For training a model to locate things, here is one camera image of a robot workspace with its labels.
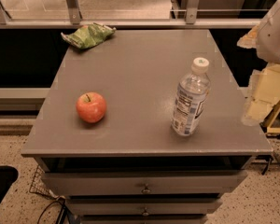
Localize wire basket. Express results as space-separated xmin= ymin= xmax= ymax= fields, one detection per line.
xmin=29 ymin=166 xmax=53 ymax=199

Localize green jalapeno chip bag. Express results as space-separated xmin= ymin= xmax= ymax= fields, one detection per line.
xmin=61 ymin=22 xmax=116 ymax=49

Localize clear plastic water bottle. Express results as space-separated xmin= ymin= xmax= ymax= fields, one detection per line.
xmin=171 ymin=57 xmax=211 ymax=136

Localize red apple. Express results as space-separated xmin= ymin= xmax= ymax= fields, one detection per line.
xmin=76 ymin=92 xmax=106 ymax=123

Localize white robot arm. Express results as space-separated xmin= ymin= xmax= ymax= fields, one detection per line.
xmin=237 ymin=0 xmax=280 ymax=126

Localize yellow frame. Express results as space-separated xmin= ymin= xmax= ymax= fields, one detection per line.
xmin=264 ymin=101 xmax=280 ymax=134

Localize top grey drawer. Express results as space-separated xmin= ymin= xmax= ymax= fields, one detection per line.
xmin=42 ymin=171 xmax=247 ymax=196

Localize black cable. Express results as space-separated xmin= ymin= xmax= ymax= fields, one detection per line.
xmin=36 ymin=199 xmax=69 ymax=224

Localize grey drawer cabinet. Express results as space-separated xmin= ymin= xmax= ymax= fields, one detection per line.
xmin=22 ymin=30 xmax=272 ymax=224

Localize metal railing frame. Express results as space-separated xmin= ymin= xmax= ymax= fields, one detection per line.
xmin=0 ymin=0 xmax=276 ymax=29

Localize grey drawer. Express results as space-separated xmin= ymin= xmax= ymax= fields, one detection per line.
xmin=66 ymin=199 xmax=221 ymax=216
xmin=42 ymin=171 xmax=247 ymax=196

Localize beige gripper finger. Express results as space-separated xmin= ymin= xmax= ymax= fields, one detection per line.
xmin=237 ymin=25 xmax=259 ymax=49
xmin=242 ymin=63 xmax=280 ymax=126

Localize middle grey drawer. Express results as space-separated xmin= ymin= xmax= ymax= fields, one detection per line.
xmin=66 ymin=199 xmax=221 ymax=216

